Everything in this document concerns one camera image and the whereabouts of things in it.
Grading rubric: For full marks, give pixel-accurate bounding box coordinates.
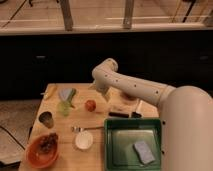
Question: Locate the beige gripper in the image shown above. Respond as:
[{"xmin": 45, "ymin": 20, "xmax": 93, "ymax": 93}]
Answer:
[{"xmin": 89, "ymin": 81, "xmax": 110, "ymax": 102}]

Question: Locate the red apple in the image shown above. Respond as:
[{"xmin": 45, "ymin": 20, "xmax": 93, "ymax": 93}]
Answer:
[{"xmin": 85, "ymin": 100, "xmax": 96, "ymax": 112}]

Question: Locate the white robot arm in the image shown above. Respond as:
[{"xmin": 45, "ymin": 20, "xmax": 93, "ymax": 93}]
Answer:
[{"xmin": 92, "ymin": 58, "xmax": 213, "ymax": 171}]

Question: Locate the green plastic cup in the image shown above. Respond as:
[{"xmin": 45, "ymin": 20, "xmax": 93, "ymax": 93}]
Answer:
[{"xmin": 57, "ymin": 101, "xmax": 70, "ymax": 116}]

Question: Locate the white paper cup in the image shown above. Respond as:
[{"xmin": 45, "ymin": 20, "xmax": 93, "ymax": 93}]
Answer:
[{"xmin": 75, "ymin": 131, "xmax": 93, "ymax": 150}]

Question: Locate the metal cup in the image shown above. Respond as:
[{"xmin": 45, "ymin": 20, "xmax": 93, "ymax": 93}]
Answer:
[{"xmin": 39, "ymin": 111, "xmax": 54, "ymax": 129}]

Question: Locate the dark red bowl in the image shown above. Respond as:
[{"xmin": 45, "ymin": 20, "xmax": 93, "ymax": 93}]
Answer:
[{"xmin": 121, "ymin": 92, "xmax": 137, "ymax": 101}]

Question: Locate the tan block with black base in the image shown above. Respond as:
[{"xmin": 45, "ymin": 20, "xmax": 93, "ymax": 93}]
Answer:
[{"xmin": 108, "ymin": 105, "xmax": 129, "ymax": 118}]

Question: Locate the blue and green cloth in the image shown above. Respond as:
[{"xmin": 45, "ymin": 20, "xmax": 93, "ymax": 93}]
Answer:
[{"xmin": 58, "ymin": 88, "xmax": 76, "ymax": 101}]

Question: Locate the green plastic tray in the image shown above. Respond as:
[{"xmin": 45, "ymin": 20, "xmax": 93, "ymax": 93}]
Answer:
[{"xmin": 104, "ymin": 118, "xmax": 161, "ymax": 171}]

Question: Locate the metal fork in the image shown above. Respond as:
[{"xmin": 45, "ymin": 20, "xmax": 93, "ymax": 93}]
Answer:
[{"xmin": 71, "ymin": 126, "xmax": 104, "ymax": 133}]

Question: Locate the blue sponge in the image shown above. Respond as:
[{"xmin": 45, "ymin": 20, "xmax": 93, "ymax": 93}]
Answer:
[{"xmin": 133, "ymin": 140, "xmax": 155, "ymax": 165}]

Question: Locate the orange bowl with food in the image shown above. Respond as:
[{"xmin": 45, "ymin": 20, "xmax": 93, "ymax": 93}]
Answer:
[{"xmin": 26, "ymin": 133, "xmax": 58, "ymax": 169}]

